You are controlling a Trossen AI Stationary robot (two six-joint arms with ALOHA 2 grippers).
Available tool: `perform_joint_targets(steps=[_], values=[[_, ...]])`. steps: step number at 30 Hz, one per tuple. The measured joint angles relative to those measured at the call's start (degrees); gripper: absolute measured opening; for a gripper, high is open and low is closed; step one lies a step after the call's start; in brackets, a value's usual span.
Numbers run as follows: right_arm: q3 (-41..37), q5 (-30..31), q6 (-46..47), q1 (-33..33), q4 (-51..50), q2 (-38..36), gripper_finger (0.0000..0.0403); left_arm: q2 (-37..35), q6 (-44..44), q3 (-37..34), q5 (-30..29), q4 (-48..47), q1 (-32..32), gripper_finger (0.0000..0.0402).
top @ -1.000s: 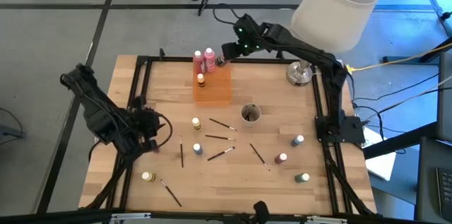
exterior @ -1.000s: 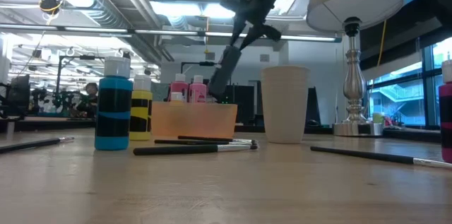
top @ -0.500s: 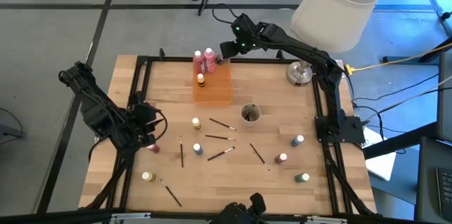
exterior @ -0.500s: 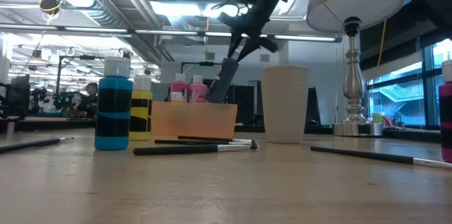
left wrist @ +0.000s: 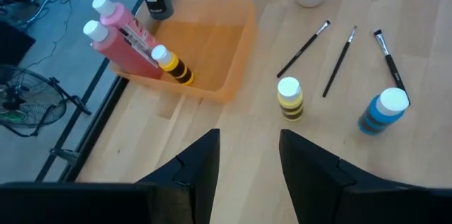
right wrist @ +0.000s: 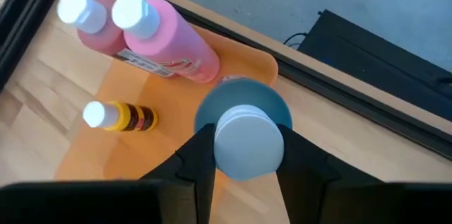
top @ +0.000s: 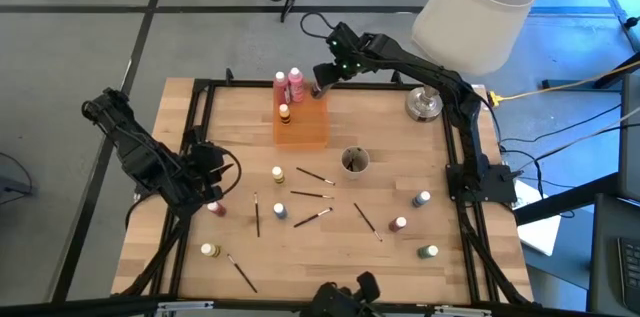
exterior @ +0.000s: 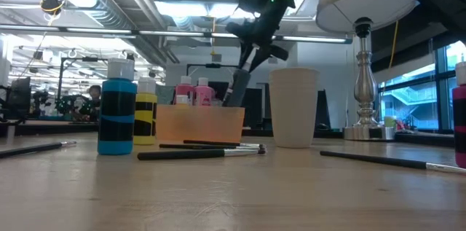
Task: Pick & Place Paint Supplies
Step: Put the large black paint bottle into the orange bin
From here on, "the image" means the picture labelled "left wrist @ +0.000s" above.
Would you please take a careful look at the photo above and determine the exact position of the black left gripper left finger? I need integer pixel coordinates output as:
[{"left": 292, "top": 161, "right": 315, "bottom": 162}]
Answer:
[{"left": 136, "top": 129, "right": 221, "bottom": 224}]

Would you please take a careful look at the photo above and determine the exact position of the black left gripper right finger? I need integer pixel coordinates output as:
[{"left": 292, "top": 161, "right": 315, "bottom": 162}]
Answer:
[{"left": 280, "top": 130, "right": 414, "bottom": 224}]

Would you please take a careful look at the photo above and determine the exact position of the small lemon yellow paint bottle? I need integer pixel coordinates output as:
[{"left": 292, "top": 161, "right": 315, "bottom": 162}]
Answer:
[{"left": 276, "top": 76, "right": 304, "bottom": 122}]

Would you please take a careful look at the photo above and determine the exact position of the small golden yellow paint bottle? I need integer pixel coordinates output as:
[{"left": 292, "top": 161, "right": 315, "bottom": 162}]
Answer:
[{"left": 150, "top": 44, "right": 195, "bottom": 86}]

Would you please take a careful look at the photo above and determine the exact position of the black paintbrush silver ferrule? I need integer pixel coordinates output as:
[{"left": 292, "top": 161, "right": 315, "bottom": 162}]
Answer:
[{"left": 373, "top": 29, "right": 412, "bottom": 106}]

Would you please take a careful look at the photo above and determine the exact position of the large coral paint bottle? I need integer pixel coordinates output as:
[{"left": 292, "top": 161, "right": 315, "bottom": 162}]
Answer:
[{"left": 83, "top": 19, "right": 164, "bottom": 81}]

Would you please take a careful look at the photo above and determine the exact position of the large pink paint bottle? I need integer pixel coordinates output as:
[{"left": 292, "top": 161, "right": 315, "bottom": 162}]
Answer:
[{"left": 91, "top": 0, "right": 162, "bottom": 63}]

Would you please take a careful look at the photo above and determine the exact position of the small blue paint bottle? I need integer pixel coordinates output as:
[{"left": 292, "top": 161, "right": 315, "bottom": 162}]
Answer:
[{"left": 357, "top": 87, "right": 410, "bottom": 136}]

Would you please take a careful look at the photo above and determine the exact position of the thin black paintbrush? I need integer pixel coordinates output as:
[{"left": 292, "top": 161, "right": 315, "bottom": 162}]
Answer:
[
  {"left": 321, "top": 25, "right": 358, "bottom": 98},
  {"left": 276, "top": 20, "right": 332, "bottom": 78}
]

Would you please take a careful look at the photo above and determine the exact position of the black floor fan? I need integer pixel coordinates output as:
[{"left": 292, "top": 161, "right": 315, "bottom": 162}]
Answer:
[{"left": 0, "top": 64, "right": 92, "bottom": 138}]

